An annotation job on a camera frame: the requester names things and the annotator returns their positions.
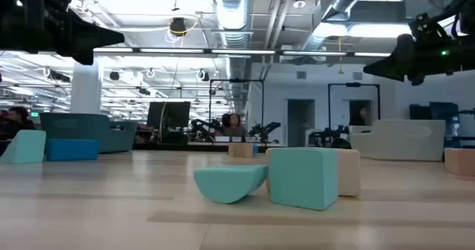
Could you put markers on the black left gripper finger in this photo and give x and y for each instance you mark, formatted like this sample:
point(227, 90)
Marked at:
point(89, 35)
point(83, 57)

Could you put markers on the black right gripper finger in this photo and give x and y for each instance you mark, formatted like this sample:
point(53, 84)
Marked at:
point(397, 75)
point(399, 55)

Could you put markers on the blue rectangular block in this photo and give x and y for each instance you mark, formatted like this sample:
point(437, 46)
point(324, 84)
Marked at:
point(72, 150)

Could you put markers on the natural wood rectangular block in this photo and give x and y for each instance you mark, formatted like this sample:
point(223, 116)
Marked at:
point(460, 161)

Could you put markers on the teal wedge block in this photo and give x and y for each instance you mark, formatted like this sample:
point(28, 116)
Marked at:
point(24, 148)

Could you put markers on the natural wood triangular block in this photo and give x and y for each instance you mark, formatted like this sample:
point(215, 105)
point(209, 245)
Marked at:
point(349, 172)

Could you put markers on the teal cube block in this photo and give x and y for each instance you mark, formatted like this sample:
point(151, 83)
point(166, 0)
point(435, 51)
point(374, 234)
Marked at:
point(302, 177)

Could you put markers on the teal half-round block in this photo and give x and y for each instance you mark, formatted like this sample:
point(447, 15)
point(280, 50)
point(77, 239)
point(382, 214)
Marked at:
point(228, 185)

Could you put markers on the black background robot arm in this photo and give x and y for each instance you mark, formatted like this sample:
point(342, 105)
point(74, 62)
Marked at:
point(326, 135)
point(265, 129)
point(202, 129)

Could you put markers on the white pillar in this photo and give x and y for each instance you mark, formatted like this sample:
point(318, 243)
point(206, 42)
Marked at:
point(86, 90)

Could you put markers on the person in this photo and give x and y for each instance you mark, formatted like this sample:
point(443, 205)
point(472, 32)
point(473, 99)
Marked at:
point(234, 127)
point(16, 122)
point(363, 116)

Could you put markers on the blue equipment cart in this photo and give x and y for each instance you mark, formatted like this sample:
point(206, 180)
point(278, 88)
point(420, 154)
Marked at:
point(445, 120)

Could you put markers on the white plastic bin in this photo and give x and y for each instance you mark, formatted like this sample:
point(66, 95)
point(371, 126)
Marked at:
point(397, 140)

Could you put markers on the teal plastic bin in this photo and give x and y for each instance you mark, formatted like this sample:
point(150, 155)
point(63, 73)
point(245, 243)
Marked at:
point(81, 131)

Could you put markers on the black round object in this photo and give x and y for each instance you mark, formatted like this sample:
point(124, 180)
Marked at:
point(341, 144)

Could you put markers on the black monitor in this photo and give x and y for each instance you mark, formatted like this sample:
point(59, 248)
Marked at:
point(168, 114)

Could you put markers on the white chair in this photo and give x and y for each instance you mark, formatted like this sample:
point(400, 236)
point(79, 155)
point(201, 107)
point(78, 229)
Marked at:
point(311, 137)

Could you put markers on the grey door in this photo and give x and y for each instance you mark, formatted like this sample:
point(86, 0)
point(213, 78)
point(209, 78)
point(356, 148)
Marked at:
point(300, 122)

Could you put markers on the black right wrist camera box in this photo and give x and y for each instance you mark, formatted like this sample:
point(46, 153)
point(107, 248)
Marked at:
point(425, 25)

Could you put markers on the black gantry frame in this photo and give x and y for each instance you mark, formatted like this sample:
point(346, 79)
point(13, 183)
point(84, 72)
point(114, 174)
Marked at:
point(237, 80)
point(352, 84)

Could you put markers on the black table frame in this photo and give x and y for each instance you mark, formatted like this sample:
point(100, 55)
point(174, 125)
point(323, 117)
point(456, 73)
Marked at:
point(178, 146)

